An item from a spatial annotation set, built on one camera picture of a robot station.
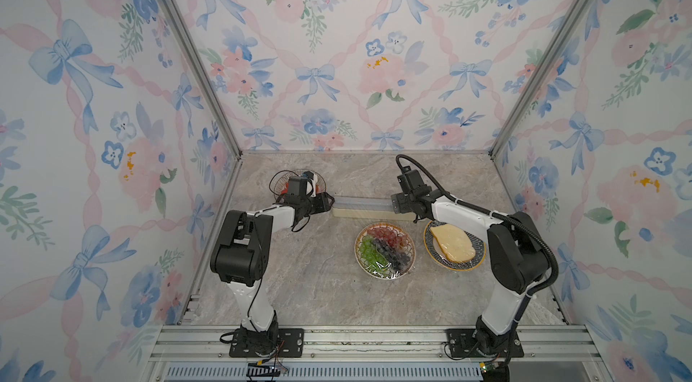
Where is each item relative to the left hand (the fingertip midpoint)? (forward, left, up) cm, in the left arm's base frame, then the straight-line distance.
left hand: (330, 199), depth 99 cm
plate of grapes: (-20, -19, 0) cm, 27 cm away
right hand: (0, -30, +3) cm, 30 cm away
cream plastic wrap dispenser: (-4, -14, +1) cm, 14 cm away
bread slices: (-17, -41, -1) cm, 45 cm away
